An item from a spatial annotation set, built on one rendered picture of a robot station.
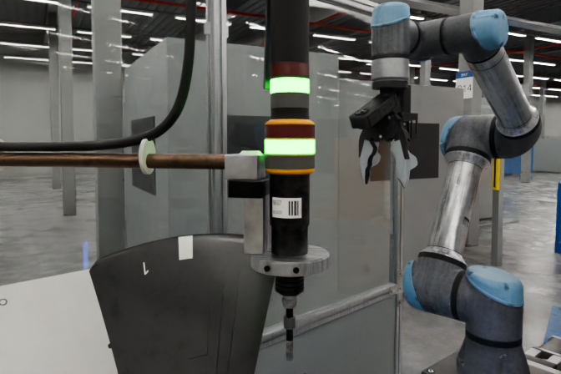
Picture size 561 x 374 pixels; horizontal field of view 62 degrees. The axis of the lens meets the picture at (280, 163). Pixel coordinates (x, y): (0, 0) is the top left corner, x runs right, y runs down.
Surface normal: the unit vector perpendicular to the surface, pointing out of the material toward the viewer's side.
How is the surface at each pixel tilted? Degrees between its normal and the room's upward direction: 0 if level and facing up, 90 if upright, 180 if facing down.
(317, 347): 90
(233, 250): 42
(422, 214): 90
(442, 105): 90
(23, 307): 50
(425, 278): 61
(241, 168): 90
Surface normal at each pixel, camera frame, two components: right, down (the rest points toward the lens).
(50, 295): 0.52, -0.62
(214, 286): -0.04, -0.66
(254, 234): -0.21, 0.05
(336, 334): 0.68, 0.04
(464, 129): -0.61, -0.45
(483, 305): -0.71, 0.04
